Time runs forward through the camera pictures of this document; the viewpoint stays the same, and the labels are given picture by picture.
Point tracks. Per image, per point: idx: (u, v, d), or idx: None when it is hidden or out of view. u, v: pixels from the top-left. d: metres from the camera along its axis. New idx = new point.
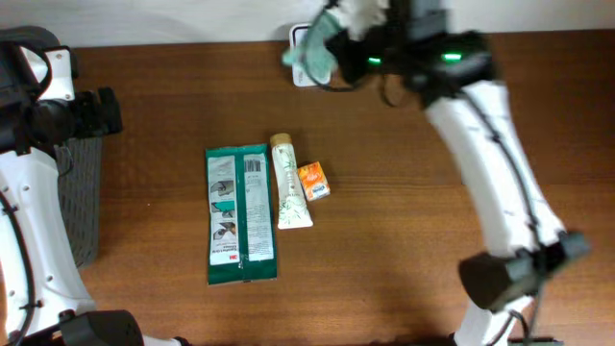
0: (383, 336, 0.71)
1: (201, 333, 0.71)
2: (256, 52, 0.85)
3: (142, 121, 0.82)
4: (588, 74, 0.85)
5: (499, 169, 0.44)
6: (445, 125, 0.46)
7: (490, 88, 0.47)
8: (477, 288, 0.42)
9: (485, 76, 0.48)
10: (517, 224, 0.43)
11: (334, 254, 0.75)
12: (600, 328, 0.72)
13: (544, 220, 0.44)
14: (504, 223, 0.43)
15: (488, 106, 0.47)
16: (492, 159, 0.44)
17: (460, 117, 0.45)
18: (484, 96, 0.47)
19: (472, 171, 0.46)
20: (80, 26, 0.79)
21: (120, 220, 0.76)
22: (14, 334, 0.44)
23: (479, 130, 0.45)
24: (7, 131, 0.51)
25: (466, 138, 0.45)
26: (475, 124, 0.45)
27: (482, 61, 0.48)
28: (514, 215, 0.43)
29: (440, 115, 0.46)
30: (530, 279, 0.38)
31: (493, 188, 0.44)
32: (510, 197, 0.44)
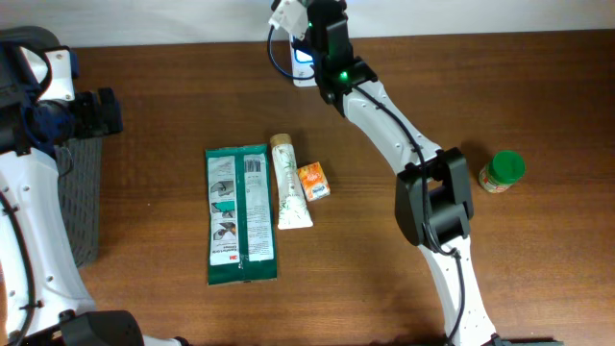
0: (383, 337, 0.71)
1: (201, 333, 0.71)
2: (256, 52, 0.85)
3: (142, 121, 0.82)
4: (587, 74, 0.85)
5: (389, 124, 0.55)
6: (350, 111, 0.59)
7: (374, 83, 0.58)
8: (405, 220, 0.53)
9: (372, 78, 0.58)
10: (405, 151, 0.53)
11: (334, 254, 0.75)
12: (601, 328, 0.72)
13: (426, 144, 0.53)
14: (398, 154, 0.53)
15: (378, 92, 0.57)
16: (381, 120, 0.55)
17: (353, 102, 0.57)
18: (366, 87, 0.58)
19: (374, 137, 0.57)
20: (80, 26, 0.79)
21: (120, 220, 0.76)
22: (14, 334, 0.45)
23: (368, 104, 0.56)
24: (7, 131, 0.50)
25: (363, 113, 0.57)
26: (365, 103, 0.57)
27: (364, 68, 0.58)
28: (404, 146, 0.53)
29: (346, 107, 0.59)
30: (422, 186, 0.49)
31: (385, 136, 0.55)
32: (398, 134, 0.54)
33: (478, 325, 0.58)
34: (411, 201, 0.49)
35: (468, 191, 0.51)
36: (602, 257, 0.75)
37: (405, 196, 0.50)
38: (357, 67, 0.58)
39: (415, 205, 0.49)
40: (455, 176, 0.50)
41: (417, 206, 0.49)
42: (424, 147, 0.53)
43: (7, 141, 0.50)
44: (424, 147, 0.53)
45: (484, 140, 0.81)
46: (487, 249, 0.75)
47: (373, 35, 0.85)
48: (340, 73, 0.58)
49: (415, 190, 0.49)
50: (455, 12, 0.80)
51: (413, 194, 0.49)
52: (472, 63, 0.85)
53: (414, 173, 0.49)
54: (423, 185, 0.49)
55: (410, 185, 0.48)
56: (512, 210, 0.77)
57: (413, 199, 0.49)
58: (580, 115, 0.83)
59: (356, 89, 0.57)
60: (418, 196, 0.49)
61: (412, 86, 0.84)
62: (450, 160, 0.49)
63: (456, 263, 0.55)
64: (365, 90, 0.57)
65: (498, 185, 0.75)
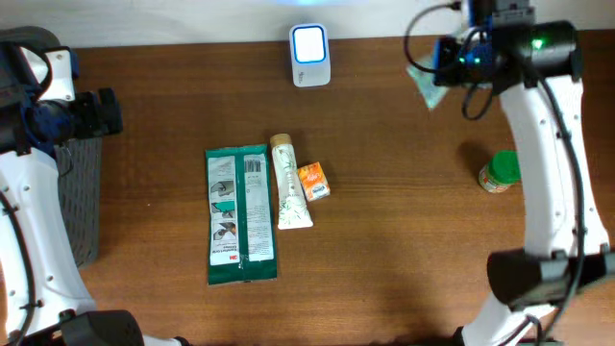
0: (383, 336, 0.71)
1: (201, 333, 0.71)
2: (256, 52, 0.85)
3: (142, 121, 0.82)
4: (588, 73, 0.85)
5: (560, 156, 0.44)
6: (514, 110, 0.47)
7: (572, 86, 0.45)
8: (504, 278, 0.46)
9: (562, 55, 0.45)
10: (563, 226, 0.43)
11: (335, 255, 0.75)
12: (600, 328, 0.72)
13: (591, 228, 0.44)
14: (552, 224, 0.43)
15: (566, 111, 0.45)
16: (553, 155, 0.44)
17: (532, 107, 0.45)
18: (562, 92, 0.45)
19: (528, 161, 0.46)
20: (81, 27, 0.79)
21: (120, 220, 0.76)
22: (14, 333, 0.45)
23: (549, 125, 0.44)
24: (7, 131, 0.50)
25: (531, 130, 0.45)
26: (543, 119, 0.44)
27: (570, 52, 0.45)
28: (563, 218, 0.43)
29: (515, 98, 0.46)
30: (561, 282, 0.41)
31: (548, 189, 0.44)
32: (565, 196, 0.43)
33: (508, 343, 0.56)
34: (537, 289, 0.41)
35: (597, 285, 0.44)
36: None
37: (528, 278, 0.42)
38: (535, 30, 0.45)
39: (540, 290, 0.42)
40: (603, 277, 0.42)
41: (544, 293, 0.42)
42: (587, 232, 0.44)
43: (7, 140, 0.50)
44: (587, 231, 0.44)
45: (485, 140, 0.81)
46: (487, 249, 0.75)
47: (374, 35, 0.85)
48: (518, 39, 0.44)
49: (551, 285, 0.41)
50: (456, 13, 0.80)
51: (549, 285, 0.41)
52: None
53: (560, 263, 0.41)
54: (563, 277, 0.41)
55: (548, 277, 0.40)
56: (513, 210, 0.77)
57: (542, 289, 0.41)
58: (582, 115, 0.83)
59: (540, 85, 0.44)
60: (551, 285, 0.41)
61: (412, 86, 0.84)
62: (610, 264, 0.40)
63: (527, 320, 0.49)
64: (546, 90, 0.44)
65: (498, 185, 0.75)
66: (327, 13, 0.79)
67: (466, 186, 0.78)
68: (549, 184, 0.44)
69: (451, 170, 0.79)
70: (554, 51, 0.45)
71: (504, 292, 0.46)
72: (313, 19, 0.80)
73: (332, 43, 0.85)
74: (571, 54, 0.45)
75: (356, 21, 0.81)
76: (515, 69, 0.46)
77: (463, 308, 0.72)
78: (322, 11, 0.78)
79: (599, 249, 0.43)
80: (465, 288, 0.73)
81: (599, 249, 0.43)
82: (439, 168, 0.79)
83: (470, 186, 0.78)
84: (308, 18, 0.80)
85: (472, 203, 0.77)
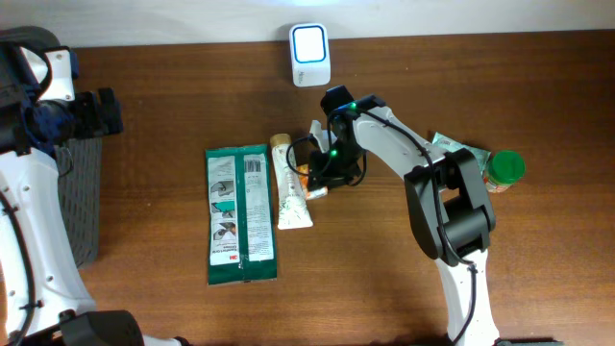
0: (384, 337, 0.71)
1: (201, 333, 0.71)
2: (256, 52, 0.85)
3: (142, 121, 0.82)
4: (587, 74, 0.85)
5: (398, 134, 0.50)
6: (368, 140, 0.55)
7: (382, 109, 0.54)
8: (420, 233, 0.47)
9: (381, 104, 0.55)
10: (411, 159, 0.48)
11: (334, 255, 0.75)
12: (601, 328, 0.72)
13: (432, 149, 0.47)
14: (405, 162, 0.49)
15: (386, 112, 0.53)
16: (387, 135, 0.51)
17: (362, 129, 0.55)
18: (375, 113, 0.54)
19: (383, 152, 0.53)
20: (81, 26, 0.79)
21: (120, 221, 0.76)
22: (14, 334, 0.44)
23: (378, 125, 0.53)
24: (7, 131, 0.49)
25: (373, 135, 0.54)
26: (373, 124, 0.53)
27: (376, 102, 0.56)
28: (409, 154, 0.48)
29: (362, 135, 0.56)
30: (433, 190, 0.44)
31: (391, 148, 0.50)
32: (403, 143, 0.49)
33: (483, 333, 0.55)
34: (421, 205, 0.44)
35: (486, 198, 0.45)
36: (602, 257, 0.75)
37: (414, 203, 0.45)
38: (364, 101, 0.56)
39: (430, 209, 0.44)
40: (469, 179, 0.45)
41: (433, 212, 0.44)
42: (431, 151, 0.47)
43: (6, 141, 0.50)
44: (430, 151, 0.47)
45: (483, 140, 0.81)
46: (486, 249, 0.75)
47: (374, 35, 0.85)
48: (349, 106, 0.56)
49: (427, 194, 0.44)
50: (456, 13, 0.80)
51: (427, 200, 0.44)
52: (472, 63, 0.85)
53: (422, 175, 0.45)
54: (433, 186, 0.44)
55: (420, 185, 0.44)
56: (513, 210, 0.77)
57: (426, 206, 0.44)
58: (579, 116, 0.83)
59: (362, 114, 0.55)
60: (430, 198, 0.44)
61: (412, 86, 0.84)
62: (460, 161, 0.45)
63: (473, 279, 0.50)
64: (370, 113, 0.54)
65: (498, 185, 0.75)
66: (327, 13, 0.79)
67: None
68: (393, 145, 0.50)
69: None
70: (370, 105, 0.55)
71: (428, 245, 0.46)
72: (313, 19, 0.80)
73: (331, 43, 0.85)
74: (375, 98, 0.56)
75: (355, 21, 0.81)
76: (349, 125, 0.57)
77: None
78: (323, 12, 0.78)
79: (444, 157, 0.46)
80: None
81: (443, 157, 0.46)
82: None
83: None
84: (308, 18, 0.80)
85: None
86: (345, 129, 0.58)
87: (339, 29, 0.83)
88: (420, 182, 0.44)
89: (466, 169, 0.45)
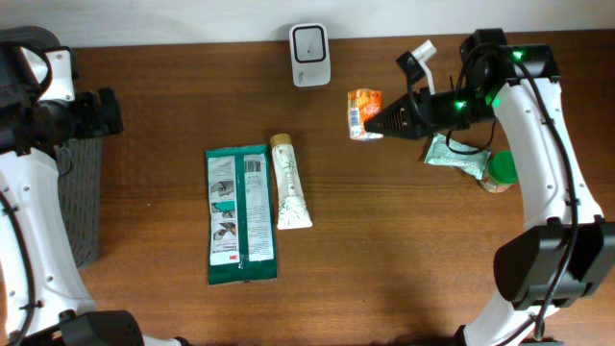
0: (384, 337, 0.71)
1: (201, 333, 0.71)
2: (256, 52, 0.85)
3: (142, 121, 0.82)
4: (587, 74, 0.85)
5: (551, 148, 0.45)
6: (504, 114, 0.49)
7: (551, 85, 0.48)
8: (508, 270, 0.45)
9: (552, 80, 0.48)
10: (557, 191, 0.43)
11: (335, 255, 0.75)
12: (601, 328, 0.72)
13: (584, 199, 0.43)
14: (542, 188, 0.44)
15: (550, 99, 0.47)
16: (540, 136, 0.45)
17: (514, 99, 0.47)
18: (544, 88, 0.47)
19: (518, 145, 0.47)
20: (80, 27, 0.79)
21: (120, 221, 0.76)
22: (14, 334, 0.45)
23: (532, 112, 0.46)
24: (7, 131, 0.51)
25: (518, 120, 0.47)
26: (528, 107, 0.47)
27: (545, 67, 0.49)
28: (555, 189, 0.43)
29: (503, 102, 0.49)
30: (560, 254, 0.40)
31: (540, 163, 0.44)
32: (554, 171, 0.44)
33: None
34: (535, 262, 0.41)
35: (603, 275, 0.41)
36: None
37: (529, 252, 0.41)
38: (532, 56, 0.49)
39: (542, 266, 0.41)
40: (606, 255, 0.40)
41: (547, 269, 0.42)
42: (581, 202, 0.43)
43: (8, 140, 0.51)
44: (580, 202, 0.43)
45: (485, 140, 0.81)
46: (487, 248, 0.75)
47: (374, 35, 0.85)
48: (513, 53, 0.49)
49: (550, 255, 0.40)
50: (455, 14, 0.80)
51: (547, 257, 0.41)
52: None
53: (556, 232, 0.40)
54: (563, 250, 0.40)
55: (547, 245, 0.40)
56: (513, 209, 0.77)
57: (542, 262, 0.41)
58: (579, 116, 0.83)
59: (522, 85, 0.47)
60: (551, 258, 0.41)
61: None
62: (607, 234, 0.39)
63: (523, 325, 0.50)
64: (533, 89, 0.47)
65: (498, 185, 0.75)
66: (326, 13, 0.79)
67: (466, 186, 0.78)
68: (542, 155, 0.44)
69: (451, 169, 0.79)
70: (535, 59, 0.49)
71: (510, 286, 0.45)
72: (313, 19, 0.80)
73: (331, 43, 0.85)
74: (548, 66, 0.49)
75: (355, 22, 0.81)
76: (497, 73, 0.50)
77: (463, 308, 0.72)
78: (322, 12, 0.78)
79: (593, 219, 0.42)
80: (465, 288, 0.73)
81: (593, 219, 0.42)
82: (439, 167, 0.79)
83: (470, 186, 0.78)
84: (307, 19, 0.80)
85: (472, 203, 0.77)
86: (489, 77, 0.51)
87: (338, 29, 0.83)
88: (551, 241, 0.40)
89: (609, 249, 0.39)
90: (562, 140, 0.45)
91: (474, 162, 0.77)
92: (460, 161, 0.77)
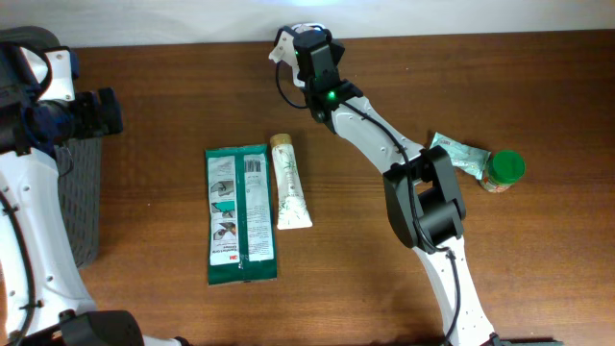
0: (384, 337, 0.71)
1: (201, 333, 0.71)
2: (256, 53, 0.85)
3: (142, 121, 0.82)
4: (586, 74, 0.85)
5: (375, 132, 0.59)
6: (343, 132, 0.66)
7: (360, 100, 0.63)
8: (397, 222, 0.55)
9: (358, 94, 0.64)
10: (391, 154, 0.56)
11: (335, 255, 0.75)
12: (600, 328, 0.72)
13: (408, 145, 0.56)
14: (384, 157, 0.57)
15: (363, 106, 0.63)
16: (366, 129, 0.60)
17: (341, 116, 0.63)
18: (354, 102, 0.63)
19: (360, 143, 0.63)
20: (80, 27, 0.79)
21: (120, 221, 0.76)
22: (14, 334, 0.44)
23: (355, 117, 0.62)
24: (7, 131, 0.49)
25: (352, 126, 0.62)
26: (352, 116, 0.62)
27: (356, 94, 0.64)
28: (387, 149, 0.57)
29: (338, 127, 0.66)
30: (408, 185, 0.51)
31: (372, 144, 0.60)
32: (383, 138, 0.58)
33: (475, 325, 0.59)
34: (398, 200, 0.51)
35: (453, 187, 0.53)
36: (602, 257, 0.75)
37: (392, 195, 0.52)
38: (344, 87, 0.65)
39: (405, 202, 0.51)
40: (442, 174, 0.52)
41: (406, 203, 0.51)
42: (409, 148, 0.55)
43: (7, 141, 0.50)
44: (408, 148, 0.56)
45: (484, 140, 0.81)
46: (487, 249, 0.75)
47: (373, 35, 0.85)
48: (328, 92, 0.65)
49: (402, 188, 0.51)
50: (455, 14, 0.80)
51: (402, 193, 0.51)
52: (472, 63, 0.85)
53: (398, 172, 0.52)
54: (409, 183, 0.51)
55: (397, 184, 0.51)
56: (513, 209, 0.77)
57: (402, 198, 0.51)
58: (578, 116, 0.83)
59: (341, 105, 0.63)
60: (405, 194, 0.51)
61: (412, 86, 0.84)
62: (432, 158, 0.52)
63: (453, 264, 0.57)
64: (349, 104, 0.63)
65: (498, 185, 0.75)
66: (327, 13, 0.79)
67: (466, 186, 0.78)
68: (372, 137, 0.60)
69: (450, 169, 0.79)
70: (349, 94, 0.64)
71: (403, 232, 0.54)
72: (314, 19, 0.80)
73: None
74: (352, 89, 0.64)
75: (355, 21, 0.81)
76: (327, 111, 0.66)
77: None
78: (323, 11, 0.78)
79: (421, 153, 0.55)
80: None
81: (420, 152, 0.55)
82: None
83: (470, 186, 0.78)
84: (308, 19, 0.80)
85: (472, 203, 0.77)
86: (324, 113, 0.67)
87: (339, 29, 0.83)
88: (396, 180, 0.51)
89: (439, 164, 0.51)
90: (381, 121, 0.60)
91: (474, 162, 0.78)
92: (460, 161, 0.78)
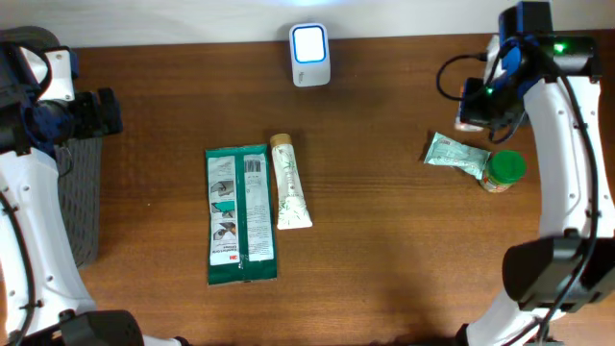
0: (384, 337, 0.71)
1: (201, 333, 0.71)
2: (256, 52, 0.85)
3: (142, 121, 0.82)
4: None
5: (581, 158, 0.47)
6: (535, 106, 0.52)
7: (592, 86, 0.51)
8: (521, 272, 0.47)
9: (590, 73, 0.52)
10: (579, 206, 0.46)
11: (335, 255, 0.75)
12: (600, 328, 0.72)
13: (604, 212, 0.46)
14: (573, 209, 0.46)
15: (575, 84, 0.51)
16: (574, 144, 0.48)
17: (553, 100, 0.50)
18: (579, 86, 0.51)
19: (545, 151, 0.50)
20: (81, 27, 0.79)
21: (120, 221, 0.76)
22: (14, 334, 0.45)
23: (566, 117, 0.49)
24: (7, 130, 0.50)
25: (543, 107, 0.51)
26: (562, 111, 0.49)
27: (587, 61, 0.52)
28: (577, 199, 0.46)
29: (536, 97, 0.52)
30: (572, 257, 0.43)
31: (564, 176, 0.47)
32: (578, 182, 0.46)
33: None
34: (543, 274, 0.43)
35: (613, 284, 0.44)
36: None
37: (539, 263, 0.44)
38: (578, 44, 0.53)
39: (553, 273, 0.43)
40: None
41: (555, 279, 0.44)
42: (601, 216, 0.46)
43: (7, 140, 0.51)
44: (602, 214, 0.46)
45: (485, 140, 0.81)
46: (486, 249, 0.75)
47: (374, 35, 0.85)
48: (553, 46, 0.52)
49: (566, 257, 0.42)
50: (455, 14, 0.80)
51: (560, 267, 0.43)
52: (472, 63, 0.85)
53: (573, 246, 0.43)
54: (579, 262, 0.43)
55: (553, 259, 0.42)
56: (513, 209, 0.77)
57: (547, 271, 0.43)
58: None
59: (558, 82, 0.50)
60: (555, 268, 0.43)
61: (412, 86, 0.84)
62: None
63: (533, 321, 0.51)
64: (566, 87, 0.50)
65: (498, 185, 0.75)
66: (327, 13, 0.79)
67: (466, 186, 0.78)
68: (571, 161, 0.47)
69: (451, 169, 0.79)
70: (578, 56, 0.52)
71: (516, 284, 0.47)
72: (314, 19, 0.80)
73: (332, 43, 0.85)
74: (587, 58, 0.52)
75: (355, 21, 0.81)
76: (533, 62, 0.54)
77: (462, 308, 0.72)
78: (323, 11, 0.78)
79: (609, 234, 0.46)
80: (465, 288, 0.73)
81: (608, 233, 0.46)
82: (439, 166, 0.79)
83: (470, 186, 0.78)
84: (308, 19, 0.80)
85: (473, 203, 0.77)
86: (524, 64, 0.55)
87: (339, 29, 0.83)
88: (565, 252, 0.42)
89: None
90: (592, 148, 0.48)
91: (475, 162, 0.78)
92: (460, 161, 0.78)
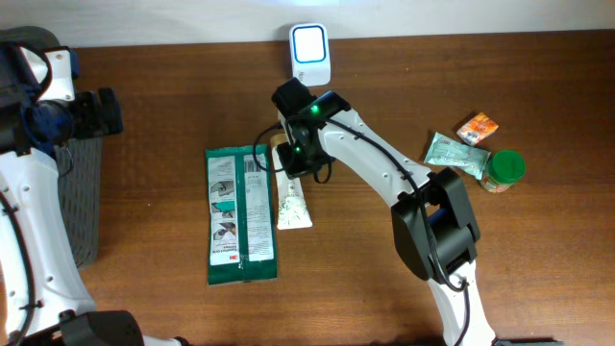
0: (383, 337, 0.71)
1: (202, 333, 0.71)
2: (256, 52, 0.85)
3: (142, 121, 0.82)
4: (586, 73, 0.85)
5: (373, 153, 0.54)
6: (332, 148, 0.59)
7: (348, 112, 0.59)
8: (409, 255, 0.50)
9: (345, 108, 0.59)
10: (395, 180, 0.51)
11: (334, 255, 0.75)
12: (600, 328, 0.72)
13: (414, 169, 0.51)
14: (388, 184, 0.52)
15: (352, 122, 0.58)
16: (363, 148, 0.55)
17: (330, 135, 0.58)
18: (343, 116, 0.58)
19: (356, 166, 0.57)
20: (81, 27, 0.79)
21: (120, 220, 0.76)
22: (14, 334, 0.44)
23: (344, 135, 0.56)
24: (7, 131, 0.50)
25: (339, 146, 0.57)
26: (342, 135, 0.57)
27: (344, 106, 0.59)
28: (391, 175, 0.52)
29: (326, 143, 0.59)
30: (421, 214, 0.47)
31: (371, 167, 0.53)
32: (384, 162, 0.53)
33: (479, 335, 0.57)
34: (412, 235, 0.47)
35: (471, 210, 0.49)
36: (602, 258, 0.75)
37: (405, 232, 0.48)
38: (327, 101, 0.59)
39: (421, 236, 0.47)
40: (455, 197, 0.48)
41: (423, 238, 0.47)
42: (413, 171, 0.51)
43: (7, 141, 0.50)
44: (413, 171, 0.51)
45: (484, 140, 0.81)
46: (487, 249, 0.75)
47: (373, 35, 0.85)
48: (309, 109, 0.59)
49: (416, 218, 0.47)
50: (455, 14, 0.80)
51: (416, 226, 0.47)
52: (471, 64, 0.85)
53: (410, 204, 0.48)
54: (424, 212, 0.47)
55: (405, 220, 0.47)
56: (513, 209, 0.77)
57: (415, 236, 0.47)
58: (577, 116, 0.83)
59: (329, 123, 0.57)
60: (415, 227, 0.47)
61: (412, 86, 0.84)
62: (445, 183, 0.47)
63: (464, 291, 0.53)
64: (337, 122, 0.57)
65: (498, 185, 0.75)
66: (327, 13, 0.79)
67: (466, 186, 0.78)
68: (372, 159, 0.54)
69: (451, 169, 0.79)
70: (334, 106, 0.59)
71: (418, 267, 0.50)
72: (313, 19, 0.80)
73: (331, 43, 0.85)
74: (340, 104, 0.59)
75: (355, 21, 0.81)
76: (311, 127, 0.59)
77: None
78: (323, 11, 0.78)
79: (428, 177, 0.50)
80: None
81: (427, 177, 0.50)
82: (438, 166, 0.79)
83: (470, 186, 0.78)
84: (308, 19, 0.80)
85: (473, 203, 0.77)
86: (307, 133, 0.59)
87: (339, 29, 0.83)
88: (407, 215, 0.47)
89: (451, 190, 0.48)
90: (377, 142, 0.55)
91: (474, 162, 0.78)
92: (460, 161, 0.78)
